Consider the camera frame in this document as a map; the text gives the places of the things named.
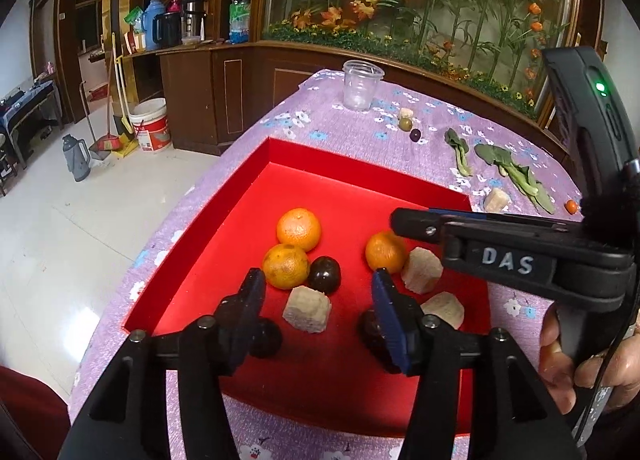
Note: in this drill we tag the clear plastic cup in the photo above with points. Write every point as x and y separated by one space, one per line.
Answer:
361 85

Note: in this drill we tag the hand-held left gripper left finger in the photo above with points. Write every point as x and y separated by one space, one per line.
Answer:
245 320

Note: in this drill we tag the red bristle broom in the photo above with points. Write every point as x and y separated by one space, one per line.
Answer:
109 143

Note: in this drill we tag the person's right hand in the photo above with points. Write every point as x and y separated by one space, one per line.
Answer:
552 365

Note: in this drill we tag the grey floor thermos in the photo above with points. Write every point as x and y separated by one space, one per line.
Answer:
76 159

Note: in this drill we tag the green vegetable leaf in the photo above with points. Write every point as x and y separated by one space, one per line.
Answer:
492 154

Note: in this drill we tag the small dark plum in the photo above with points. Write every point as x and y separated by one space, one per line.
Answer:
415 135

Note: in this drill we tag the green bag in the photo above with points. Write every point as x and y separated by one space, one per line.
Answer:
134 18

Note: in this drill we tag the glass artificial flower display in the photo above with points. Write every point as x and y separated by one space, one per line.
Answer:
400 0

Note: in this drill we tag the person's dark red garment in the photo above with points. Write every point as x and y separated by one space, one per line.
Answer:
30 420

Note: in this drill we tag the wooden cabinet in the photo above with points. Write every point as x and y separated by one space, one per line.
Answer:
200 95

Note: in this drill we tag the black kettle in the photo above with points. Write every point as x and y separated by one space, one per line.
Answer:
168 30

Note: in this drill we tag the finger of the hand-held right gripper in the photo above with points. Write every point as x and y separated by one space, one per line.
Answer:
460 213
500 260

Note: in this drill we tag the green label water bottle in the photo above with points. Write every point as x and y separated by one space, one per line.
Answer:
240 17

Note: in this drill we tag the bok choy stalk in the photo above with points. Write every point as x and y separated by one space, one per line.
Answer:
457 145

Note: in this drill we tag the bright orange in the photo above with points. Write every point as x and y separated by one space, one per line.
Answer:
298 229

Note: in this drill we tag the dark cloth desk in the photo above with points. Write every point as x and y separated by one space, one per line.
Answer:
30 101

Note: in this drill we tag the red rectangular tray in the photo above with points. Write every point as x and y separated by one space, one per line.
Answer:
325 190

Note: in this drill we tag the steel thermos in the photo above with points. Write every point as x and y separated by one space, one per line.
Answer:
192 15

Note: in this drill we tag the mottled dull orange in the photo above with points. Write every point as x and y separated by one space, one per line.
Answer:
285 266

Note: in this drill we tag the small sugar cane piece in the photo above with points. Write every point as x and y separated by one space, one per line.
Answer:
405 113

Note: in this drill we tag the blue thermos jug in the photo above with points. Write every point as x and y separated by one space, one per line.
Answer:
151 15

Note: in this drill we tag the long green vegetable leaves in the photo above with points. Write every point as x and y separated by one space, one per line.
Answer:
527 182

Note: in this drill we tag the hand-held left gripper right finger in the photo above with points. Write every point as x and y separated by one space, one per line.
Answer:
392 325

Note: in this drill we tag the white plastic bucket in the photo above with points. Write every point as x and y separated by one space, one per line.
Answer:
150 124

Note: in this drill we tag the green olive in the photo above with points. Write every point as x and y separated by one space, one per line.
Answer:
405 124

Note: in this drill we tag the tall sugar cane piece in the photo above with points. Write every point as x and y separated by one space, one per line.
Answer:
496 200

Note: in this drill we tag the purple floral tablecloth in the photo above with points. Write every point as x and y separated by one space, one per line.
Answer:
320 110

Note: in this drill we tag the red and white box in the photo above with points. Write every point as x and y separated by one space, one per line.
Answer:
132 41

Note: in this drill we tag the small orange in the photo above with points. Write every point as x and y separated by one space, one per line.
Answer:
571 206

